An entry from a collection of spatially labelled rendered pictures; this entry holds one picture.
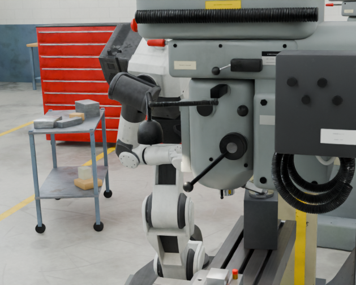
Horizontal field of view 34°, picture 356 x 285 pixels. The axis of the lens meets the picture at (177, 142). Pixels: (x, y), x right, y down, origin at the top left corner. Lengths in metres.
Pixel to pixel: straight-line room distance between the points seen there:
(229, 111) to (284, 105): 0.34
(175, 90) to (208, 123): 0.55
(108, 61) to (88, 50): 4.81
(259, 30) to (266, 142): 0.28
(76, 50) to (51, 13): 5.37
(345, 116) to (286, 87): 0.13
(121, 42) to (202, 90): 0.69
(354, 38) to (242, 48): 0.27
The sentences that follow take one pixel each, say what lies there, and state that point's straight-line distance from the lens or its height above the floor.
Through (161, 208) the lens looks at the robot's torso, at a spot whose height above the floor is 1.03.
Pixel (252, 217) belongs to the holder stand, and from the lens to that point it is 2.11.
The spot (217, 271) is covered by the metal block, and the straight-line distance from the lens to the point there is 1.71.
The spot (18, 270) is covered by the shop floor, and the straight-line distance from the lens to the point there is 4.30.
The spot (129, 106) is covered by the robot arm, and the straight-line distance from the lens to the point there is 2.00.
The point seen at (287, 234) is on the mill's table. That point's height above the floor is 0.94.
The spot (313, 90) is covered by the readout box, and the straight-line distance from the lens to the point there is 1.21.
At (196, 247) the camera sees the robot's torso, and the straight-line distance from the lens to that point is 2.71.
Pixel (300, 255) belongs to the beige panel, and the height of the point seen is 0.28.
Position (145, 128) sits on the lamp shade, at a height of 1.49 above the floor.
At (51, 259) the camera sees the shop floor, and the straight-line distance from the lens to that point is 4.39.
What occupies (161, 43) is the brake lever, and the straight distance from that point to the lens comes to 1.77.
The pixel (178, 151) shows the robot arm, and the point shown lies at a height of 1.28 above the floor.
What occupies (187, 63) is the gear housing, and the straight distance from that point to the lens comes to 1.52.
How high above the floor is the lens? 1.86
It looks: 15 degrees down
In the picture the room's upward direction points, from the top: 2 degrees counter-clockwise
